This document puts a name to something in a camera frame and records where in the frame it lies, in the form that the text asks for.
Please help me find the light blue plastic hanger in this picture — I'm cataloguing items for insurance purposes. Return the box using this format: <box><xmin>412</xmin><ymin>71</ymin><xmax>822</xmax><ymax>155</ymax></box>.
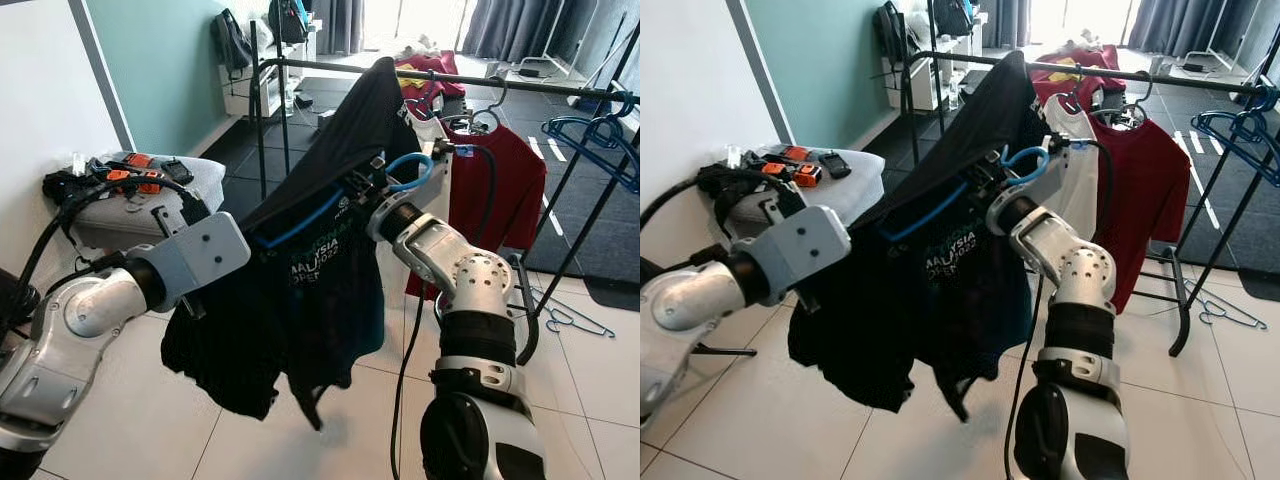
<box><xmin>255</xmin><ymin>152</ymin><xmax>437</xmax><ymax>251</ymax></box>
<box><xmin>880</xmin><ymin>145</ymin><xmax>1051</xmax><ymax>244</ymax></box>

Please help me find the black printed t-shirt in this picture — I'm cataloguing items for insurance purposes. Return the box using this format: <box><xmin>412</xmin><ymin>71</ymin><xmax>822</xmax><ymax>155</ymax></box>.
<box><xmin>160</xmin><ymin>57</ymin><xmax>421</xmax><ymax>431</ymax></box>
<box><xmin>787</xmin><ymin>50</ymin><xmax>1046</xmax><ymax>421</ymax></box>

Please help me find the dark blue hanger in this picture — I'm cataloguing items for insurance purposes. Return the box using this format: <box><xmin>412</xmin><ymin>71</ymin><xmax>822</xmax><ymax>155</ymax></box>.
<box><xmin>1055</xmin><ymin>70</ymin><xmax>1091</xmax><ymax>116</ymax></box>
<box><xmin>410</xmin><ymin>75</ymin><xmax>446</xmax><ymax>121</ymax></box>

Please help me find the thin metal hanger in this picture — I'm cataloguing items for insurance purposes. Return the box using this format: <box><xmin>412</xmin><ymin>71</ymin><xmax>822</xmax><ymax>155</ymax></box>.
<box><xmin>470</xmin><ymin>75</ymin><xmax>511</xmax><ymax>136</ymax></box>
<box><xmin>1095</xmin><ymin>70</ymin><xmax>1156</xmax><ymax>131</ymax></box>

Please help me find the empty blue plastic hanger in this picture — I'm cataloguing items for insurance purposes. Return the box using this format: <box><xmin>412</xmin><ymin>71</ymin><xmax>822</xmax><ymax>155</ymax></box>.
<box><xmin>555</xmin><ymin>105</ymin><xmax>641</xmax><ymax>196</ymax></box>
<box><xmin>1200</xmin><ymin>100</ymin><xmax>1280</xmax><ymax>191</ymax></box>
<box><xmin>540</xmin><ymin>90</ymin><xmax>641</xmax><ymax>176</ymax></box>
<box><xmin>1190</xmin><ymin>85</ymin><xmax>1280</xmax><ymax>171</ymax></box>

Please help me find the white printed t-shirt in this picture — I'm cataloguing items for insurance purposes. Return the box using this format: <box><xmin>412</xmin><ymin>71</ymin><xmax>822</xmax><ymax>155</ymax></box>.
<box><xmin>410</xmin><ymin>108</ymin><xmax>456</xmax><ymax>226</ymax></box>
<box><xmin>1040</xmin><ymin>95</ymin><xmax>1101</xmax><ymax>241</ymax></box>

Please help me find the white shelf unit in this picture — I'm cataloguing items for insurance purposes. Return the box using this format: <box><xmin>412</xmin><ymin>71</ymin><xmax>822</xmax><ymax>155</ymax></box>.
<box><xmin>220</xmin><ymin>30</ymin><xmax>321</xmax><ymax>119</ymax></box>
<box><xmin>880</xmin><ymin>25</ymin><xmax>986</xmax><ymax>111</ymax></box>

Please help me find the red t-shirt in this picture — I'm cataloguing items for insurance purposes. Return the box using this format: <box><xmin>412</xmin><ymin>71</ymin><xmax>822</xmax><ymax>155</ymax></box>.
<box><xmin>405</xmin><ymin>122</ymin><xmax>549</xmax><ymax>301</ymax></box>
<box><xmin>1090</xmin><ymin>118</ymin><xmax>1193</xmax><ymax>316</ymax></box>

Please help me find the red cloth covered table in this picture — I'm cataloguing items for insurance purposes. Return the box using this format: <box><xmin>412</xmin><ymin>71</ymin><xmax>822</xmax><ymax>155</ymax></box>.
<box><xmin>1030</xmin><ymin>45</ymin><xmax>1121</xmax><ymax>106</ymax></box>
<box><xmin>395</xmin><ymin>52</ymin><xmax>466</xmax><ymax>111</ymax></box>

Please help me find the black metal clothes rack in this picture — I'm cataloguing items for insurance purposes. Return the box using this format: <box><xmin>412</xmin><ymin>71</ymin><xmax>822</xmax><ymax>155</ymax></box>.
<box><xmin>900</xmin><ymin>5</ymin><xmax>1280</xmax><ymax>358</ymax></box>
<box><xmin>248</xmin><ymin>20</ymin><xmax>641</xmax><ymax>366</ymax></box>

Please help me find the narrow grey curtain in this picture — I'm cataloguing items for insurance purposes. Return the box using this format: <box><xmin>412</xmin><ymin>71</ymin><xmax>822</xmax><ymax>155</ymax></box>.
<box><xmin>980</xmin><ymin>0</ymin><xmax>1031</xmax><ymax>49</ymax></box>
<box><xmin>312</xmin><ymin>0</ymin><xmax>366</xmax><ymax>56</ymax></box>

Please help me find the black backpack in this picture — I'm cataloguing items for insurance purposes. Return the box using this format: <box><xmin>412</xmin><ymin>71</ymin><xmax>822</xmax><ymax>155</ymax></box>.
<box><xmin>268</xmin><ymin>0</ymin><xmax>311</xmax><ymax>46</ymax></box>
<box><xmin>932</xmin><ymin>0</ymin><xmax>976</xmax><ymax>39</ymax></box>

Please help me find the black flat bag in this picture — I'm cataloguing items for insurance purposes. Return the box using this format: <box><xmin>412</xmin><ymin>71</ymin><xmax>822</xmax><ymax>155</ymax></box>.
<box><xmin>212</xmin><ymin>8</ymin><xmax>253</xmax><ymax>73</ymax></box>
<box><xmin>875</xmin><ymin>0</ymin><xmax>916</xmax><ymax>63</ymax></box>

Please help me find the orange and black tool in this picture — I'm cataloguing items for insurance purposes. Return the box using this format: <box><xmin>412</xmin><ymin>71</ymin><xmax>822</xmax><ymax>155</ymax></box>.
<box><xmin>760</xmin><ymin>145</ymin><xmax>826</xmax><ymax>189</ymax></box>
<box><xmin>95</xmin><ymin>152</ymin><xmax>166</xmax><ymax>196</ymax></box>

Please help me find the wide grey curtain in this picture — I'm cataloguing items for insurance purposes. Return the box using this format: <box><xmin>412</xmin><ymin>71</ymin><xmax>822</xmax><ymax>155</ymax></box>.
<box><xmin>1130</xmin><ymin>0</ymin><xmax>1256</xmax><ymax>56</ymax></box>
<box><xmin>462</xmin><ymin>0</ymin><xmax>601</xmax><ymax>63</ymax></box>

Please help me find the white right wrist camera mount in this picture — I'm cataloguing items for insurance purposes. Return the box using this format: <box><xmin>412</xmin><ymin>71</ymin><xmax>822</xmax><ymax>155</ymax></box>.
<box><xmin>395</xmin><ymin>148</ymin><xmax>456</xmax><ymax>226</ymax></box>
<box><xmin>1020</xmin><ymin>140</ymin><xmax>1086</xmax><ymax>216</ymax></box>

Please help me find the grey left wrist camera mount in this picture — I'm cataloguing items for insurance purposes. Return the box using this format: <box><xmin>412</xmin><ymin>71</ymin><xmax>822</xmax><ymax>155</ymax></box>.
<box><xmin>150</xmin><ymin>210</ymin><xmax>251</xmax><ymax>313</ymax></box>
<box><xmin>745</xmin><ymin>205</ymin><xmax>853</xmax><ymax>306</ymax></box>

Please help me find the thin blue wire hanger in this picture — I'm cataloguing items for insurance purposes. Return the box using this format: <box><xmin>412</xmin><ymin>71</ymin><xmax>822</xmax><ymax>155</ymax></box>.
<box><xmin>1190</xmin><ymin>285</ymin><xmax>1269</xmax><ymax>331</ymax></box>
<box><xmin>520</xmin><ymin>285</ymin><xmax>616</xmax><ymax>341</ymax></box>

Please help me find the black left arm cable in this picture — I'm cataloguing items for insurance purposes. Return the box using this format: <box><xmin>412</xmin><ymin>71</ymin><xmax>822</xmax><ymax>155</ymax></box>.
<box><xmin>640</xmin><ymin>165</ymin><xmax>793</xmax><ymax>273</ymax></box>
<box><xmin>0</xmin><ymin>175</ymin><xmax>216</xmax><ymax>331</ymax></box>

